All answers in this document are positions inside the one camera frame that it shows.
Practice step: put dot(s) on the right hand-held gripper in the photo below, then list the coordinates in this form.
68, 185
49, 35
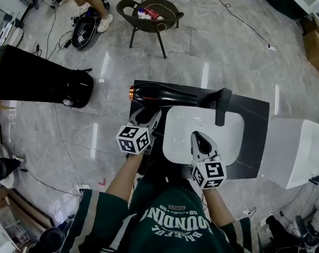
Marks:
213, 171

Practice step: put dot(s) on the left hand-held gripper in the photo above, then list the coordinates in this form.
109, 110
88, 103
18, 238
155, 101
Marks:
133, 141

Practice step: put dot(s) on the black vanity cabinet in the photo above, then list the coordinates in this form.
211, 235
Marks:
180, 130

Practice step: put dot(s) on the black orange hair dryer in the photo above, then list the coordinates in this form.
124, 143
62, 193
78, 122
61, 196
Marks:
159, 93

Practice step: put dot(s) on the person's left forearm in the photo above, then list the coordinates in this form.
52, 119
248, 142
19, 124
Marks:
125, 178

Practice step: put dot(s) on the person's right forearm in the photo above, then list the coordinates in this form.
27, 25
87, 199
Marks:
218, 207

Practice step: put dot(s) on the black faucet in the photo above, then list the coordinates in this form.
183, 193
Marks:
222, 107

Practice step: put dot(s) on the black backpack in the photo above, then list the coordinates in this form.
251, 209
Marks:
80, 88

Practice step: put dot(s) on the person's green printed shirt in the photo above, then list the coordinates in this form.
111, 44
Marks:
169, 225

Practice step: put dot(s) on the white power strip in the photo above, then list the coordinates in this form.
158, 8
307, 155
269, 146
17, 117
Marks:
271, 47
83, 188

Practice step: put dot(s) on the white bathtub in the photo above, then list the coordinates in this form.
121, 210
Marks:
296, 151

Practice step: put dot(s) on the dark round-back chair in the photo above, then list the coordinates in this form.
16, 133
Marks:
151, 25

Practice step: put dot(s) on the black open equipment case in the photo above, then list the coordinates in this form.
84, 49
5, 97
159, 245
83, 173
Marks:
84, 33

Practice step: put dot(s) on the red bottle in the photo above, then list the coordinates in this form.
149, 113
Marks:
152, 12

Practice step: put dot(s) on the tall black cabinet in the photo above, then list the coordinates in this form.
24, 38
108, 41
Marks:
30, 72

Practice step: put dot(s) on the large cardboard box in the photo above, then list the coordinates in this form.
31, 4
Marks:
317, 49

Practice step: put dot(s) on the green bathtub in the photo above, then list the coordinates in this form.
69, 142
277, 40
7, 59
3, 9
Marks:
283, 1

